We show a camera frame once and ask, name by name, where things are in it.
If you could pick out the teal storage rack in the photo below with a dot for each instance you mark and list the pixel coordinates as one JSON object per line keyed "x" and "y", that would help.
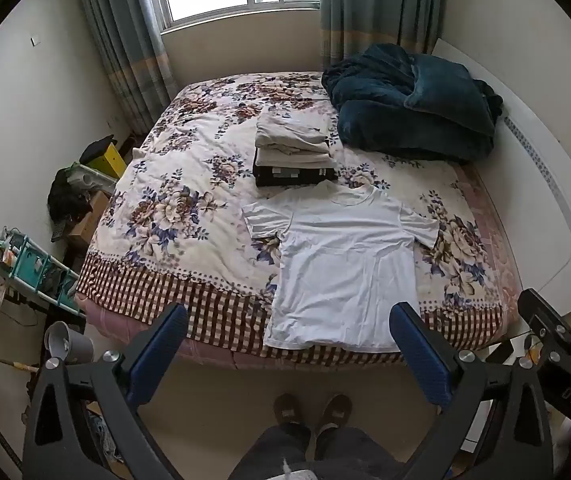
{"x": 30, "y": 265}

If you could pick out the black folded garment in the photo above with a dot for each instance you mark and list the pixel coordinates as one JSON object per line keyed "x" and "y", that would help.
{"x": 295, "y": 176}

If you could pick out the grey cup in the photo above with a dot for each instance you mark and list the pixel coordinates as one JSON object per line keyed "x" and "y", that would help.
{"x": 68, "y": 345}

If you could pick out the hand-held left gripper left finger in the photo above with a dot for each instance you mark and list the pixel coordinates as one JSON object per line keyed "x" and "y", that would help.
{"x": 163, "y": 345}

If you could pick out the person's right brown shoe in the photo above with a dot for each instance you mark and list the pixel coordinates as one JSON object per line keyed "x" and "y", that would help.
{"x": 335, "y": 410}

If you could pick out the person's left brown shoe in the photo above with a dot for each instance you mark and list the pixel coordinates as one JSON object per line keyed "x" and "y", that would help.
{"x": 289, "y": 410}

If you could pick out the person's brown shoe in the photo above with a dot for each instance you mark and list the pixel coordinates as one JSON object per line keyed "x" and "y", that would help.
{"x": 289, "y": 410}
{"x": 335, "y": 410}

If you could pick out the white folded garment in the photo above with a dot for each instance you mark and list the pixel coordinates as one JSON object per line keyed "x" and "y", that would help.
{"x": 295, "y": 158}

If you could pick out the cardboard box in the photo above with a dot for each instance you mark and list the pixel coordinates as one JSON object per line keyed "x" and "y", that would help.
{"x": 88, "y": 222}

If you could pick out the yellow box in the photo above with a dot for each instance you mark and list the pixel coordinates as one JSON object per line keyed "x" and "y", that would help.
{"x": 108, "y": 162}

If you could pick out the teal striped curtain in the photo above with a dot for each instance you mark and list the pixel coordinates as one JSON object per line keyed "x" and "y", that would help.
{"x": 120, "y": 45}
{"x": 380, "y": 5}

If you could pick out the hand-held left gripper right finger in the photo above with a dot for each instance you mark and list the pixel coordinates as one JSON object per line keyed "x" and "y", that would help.
{"x": 415, "y": 350}

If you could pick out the white headboard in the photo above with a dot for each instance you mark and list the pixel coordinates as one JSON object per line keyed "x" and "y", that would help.
{"x": 540, "y": 160}

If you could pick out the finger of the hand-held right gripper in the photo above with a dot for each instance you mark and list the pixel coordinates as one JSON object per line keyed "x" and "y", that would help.
{"x": 540, "y": 310}

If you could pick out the dark teal plush blanket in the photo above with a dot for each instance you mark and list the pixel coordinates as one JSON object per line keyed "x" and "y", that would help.
{"x": 415, "y": 105}

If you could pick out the white t-shirt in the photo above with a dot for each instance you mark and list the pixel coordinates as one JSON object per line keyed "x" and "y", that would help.
{"x": 345, "y": 260}

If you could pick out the floral checked blanket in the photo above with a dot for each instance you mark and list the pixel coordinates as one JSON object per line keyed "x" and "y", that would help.
{"x": 190, "y": 185}

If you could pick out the beige folded garment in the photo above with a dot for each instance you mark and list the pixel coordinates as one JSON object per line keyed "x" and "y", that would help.
{"x": 290, "y": 132}

